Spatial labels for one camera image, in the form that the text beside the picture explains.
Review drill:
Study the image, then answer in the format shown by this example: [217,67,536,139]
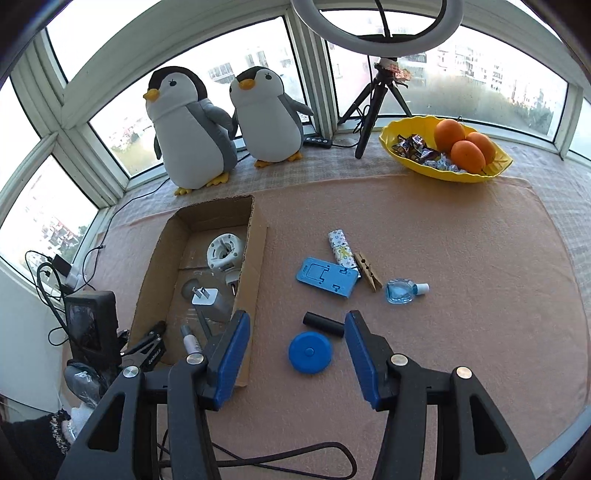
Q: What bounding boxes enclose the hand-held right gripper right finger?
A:
[344,310,536,480]

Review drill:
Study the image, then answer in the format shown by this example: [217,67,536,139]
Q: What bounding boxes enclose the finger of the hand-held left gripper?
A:
[119,320,168,370]

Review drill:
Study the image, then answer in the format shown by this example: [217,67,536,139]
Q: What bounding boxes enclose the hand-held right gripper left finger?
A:
[55,309,252,480]

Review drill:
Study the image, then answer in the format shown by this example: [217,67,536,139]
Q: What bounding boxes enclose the small white tube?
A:
[180,324,204,356]

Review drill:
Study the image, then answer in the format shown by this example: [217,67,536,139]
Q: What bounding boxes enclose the black cylinder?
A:
[302,311,345,339]

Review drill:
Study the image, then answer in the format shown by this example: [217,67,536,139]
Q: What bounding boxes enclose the round blue tape measure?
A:
[288,332,334,374]

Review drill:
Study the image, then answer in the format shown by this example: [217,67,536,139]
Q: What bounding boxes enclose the white charger plug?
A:
[191,286,234,324]

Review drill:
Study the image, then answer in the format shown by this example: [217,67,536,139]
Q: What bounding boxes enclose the grey spoon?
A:
[180,279,215,342]

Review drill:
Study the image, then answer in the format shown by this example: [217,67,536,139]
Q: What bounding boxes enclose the small blue liquid bottle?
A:
[385,278,431,306]

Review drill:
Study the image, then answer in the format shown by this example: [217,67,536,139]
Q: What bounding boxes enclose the cardboard box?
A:
[127,194,269,388]

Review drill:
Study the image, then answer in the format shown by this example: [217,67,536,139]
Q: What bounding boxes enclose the wooden clothespin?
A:
[353,251,384,293]

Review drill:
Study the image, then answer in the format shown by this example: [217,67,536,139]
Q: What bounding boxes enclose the blue phone stand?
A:
[295,256,361,300]

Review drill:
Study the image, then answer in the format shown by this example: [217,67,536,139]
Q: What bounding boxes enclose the white plug-in device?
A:
[205,233,245,296]

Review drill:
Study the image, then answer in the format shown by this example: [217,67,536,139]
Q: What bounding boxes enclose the patterned lighter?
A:
[328,228,358,268]

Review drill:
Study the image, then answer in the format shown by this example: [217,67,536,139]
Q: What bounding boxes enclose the person's left forearm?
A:
[0,411,70,480]

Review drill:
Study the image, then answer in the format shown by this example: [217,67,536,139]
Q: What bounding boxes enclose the person's left hand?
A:
[62,401,100,444]

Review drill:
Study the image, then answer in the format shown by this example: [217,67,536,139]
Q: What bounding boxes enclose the white power strip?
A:
[58,272,88,294]

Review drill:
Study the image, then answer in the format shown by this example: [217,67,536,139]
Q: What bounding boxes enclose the checkered cloth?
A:
[111,134,591,287]

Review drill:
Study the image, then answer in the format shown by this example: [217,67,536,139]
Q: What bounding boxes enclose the large penguin plush toy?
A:
[143,66,238,197]

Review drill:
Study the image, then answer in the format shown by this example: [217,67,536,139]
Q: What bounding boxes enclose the pile of wrapped candies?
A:
[392,133,467,174]

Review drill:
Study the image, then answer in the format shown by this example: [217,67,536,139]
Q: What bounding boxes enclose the yellow leaf-shaped bowl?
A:
[379,115,514,184]

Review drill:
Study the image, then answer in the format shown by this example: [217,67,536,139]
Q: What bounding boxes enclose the small penguin plush toy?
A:
[229,66,315,168]

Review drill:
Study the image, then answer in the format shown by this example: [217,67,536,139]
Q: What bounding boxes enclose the black tripod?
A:
[337,58,414,160]

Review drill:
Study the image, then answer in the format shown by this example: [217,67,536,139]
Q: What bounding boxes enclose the crinkled plastic wrapper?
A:
[385,62,411,85]

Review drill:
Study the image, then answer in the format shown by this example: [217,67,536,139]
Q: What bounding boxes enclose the tangled black cables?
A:
[23,249,77,347]

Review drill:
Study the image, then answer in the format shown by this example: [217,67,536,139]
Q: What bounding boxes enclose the thick black cable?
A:
[157,429,358,480]

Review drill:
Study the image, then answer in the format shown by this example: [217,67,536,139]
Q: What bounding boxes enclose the thin black cable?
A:
[95,178,169,252]

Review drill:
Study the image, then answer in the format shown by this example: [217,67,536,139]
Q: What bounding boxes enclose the white window frame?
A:
[0,0,591,241]

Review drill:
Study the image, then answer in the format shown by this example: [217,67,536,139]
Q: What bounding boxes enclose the white ring light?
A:
[291,0,464,58]

